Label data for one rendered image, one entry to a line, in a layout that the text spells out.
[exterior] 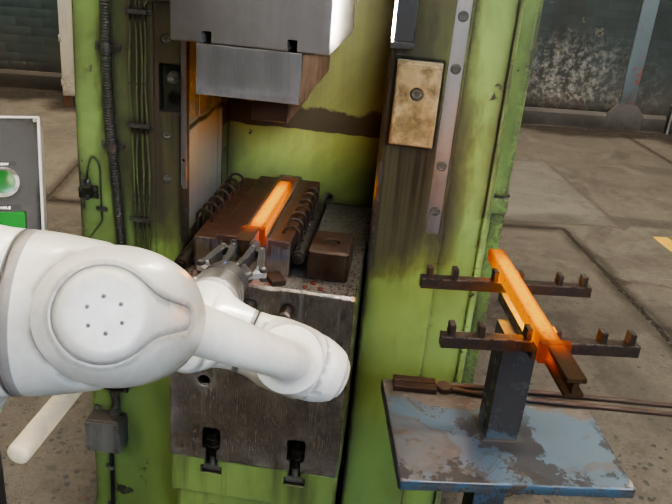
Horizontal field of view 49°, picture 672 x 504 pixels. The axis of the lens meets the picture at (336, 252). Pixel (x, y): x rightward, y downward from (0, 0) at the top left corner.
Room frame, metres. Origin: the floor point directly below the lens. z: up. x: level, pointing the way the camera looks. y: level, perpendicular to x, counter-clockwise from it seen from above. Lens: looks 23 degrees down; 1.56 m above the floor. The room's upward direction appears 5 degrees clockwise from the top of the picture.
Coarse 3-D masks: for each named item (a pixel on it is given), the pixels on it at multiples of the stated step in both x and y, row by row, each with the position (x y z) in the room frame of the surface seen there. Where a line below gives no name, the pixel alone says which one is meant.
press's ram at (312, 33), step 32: (192, 0) 1.38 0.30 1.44; (224, 0) 1.37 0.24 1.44; (256, 0) 1.37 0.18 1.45; (288, 0) 1.36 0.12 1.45; (320, 0) 1.36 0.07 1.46; (352, 0) 1.69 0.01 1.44; (192, 32) 1.38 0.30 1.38; (224, 32) 1.37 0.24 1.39; (256, 32) 1.37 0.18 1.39; (288, 32) 1.36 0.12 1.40; (320, 32) 1.36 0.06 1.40
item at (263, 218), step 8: (280, 184) 1.68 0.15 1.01; (288, 184) 1.69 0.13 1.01; (272, 192) 1.61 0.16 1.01; (280, 192) 1.62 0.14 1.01; (272, 200) 1.55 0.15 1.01; (280, 200) 1.57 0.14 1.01; (264, 208) 1.49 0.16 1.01; (272, 208) 1.50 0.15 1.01; (256, 216) 1.44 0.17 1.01; (264, 216) 1.44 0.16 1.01; (272, 216) 1.48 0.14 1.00; (256, 224) 1.39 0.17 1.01; (264, 224) 1.40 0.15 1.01; (248, 232) 1.32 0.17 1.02; (256, 232) 1.33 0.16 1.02; (264, 232) 1.36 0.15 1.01; (240, 240) 1.27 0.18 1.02; (248, 240) 1.27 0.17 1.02; (264, 240) 1.36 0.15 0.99; (240, 248) 1.27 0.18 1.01; (240, 256) 1.27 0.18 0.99
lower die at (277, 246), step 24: (240, 192) 1.68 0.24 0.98; (264, 192) 1.66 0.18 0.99; (288, 192) 1.65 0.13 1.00; (312, 192) 1.69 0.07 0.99; (216, 216) 1.50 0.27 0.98; (240, 216) 1.49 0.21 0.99; (288, 216) 1.51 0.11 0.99; (216, 240) 1.38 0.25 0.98; (288, 240) 1.37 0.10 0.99; (264, 264) 1.37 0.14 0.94; (288, 264) 1.36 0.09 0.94
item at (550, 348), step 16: (496, 256) 1.28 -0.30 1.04; (512, 272) 1.21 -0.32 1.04; (512, 288) 1.14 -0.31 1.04; (528, 304) 1.08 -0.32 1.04; (528, 320) 1.04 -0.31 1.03; (544, 320) 1.03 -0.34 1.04; (544, 336) 0.98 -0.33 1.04; (544, 352) 0.94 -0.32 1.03; (560, 352) 0.92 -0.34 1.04; (560, 368) 0.88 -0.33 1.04; (576, 368) 0.88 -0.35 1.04; (560, 384) 0.88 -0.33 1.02; (576, 384) 0.85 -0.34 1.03
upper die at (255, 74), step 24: (216, 48) 1.38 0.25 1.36; (240, 48) 1.37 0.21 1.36; (216, 72) 1.38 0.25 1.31; (240, 72) 1.37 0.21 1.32; (264, 72) 1.37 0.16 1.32; (288, 72) 1.36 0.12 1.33; (312, 72) 1.51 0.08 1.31; (240, 96) 1.37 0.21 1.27; (264, 96) 1.37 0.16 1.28; (288, 96) 1.36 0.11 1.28
